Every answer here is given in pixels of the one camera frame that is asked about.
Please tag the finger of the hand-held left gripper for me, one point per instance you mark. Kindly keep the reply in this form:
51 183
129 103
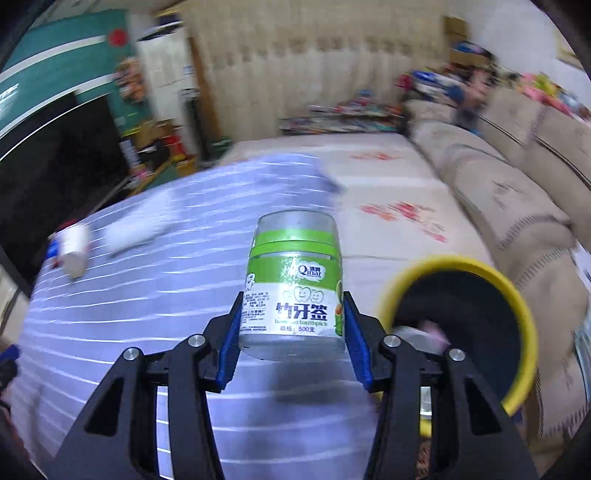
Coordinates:
8 357

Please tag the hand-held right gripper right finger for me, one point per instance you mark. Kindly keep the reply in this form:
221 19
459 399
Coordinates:
360 355

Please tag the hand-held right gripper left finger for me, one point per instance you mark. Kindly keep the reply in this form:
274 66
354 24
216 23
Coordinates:
228 350

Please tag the green toothpick jar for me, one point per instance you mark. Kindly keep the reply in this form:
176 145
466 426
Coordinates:
291 286

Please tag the yellow-rimmed blue bin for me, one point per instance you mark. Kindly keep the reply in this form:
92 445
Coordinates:
461 264

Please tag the purple striped blanket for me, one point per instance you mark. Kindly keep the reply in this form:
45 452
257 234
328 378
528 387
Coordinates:
138 300

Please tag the small white container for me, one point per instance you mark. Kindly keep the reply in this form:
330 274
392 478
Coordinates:
74 244

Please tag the white plastic packet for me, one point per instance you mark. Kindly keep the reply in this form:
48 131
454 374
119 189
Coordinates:
134 226

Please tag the floral white bed sheet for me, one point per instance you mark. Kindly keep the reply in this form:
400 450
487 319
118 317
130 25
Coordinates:
369 175

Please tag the black television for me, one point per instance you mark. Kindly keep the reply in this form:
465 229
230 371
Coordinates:
55 161

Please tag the beige sofa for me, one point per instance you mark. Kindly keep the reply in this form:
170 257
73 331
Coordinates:
498 184

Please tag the cluttered shelf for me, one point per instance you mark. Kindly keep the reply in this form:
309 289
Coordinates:
152 129

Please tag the row of colourful books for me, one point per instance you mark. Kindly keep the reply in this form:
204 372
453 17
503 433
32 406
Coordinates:
341 113

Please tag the heap of colourful packets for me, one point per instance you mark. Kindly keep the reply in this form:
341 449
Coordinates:
429 81

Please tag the beige padded headboard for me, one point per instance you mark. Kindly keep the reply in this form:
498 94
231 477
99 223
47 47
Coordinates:
300 69

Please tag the green striped board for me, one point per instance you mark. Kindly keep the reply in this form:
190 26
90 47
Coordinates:
69 46

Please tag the pile of colourful toys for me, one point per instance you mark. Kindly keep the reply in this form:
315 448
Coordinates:
554 92

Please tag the cardboard box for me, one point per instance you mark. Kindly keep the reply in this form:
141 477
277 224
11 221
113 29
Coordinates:
457 39

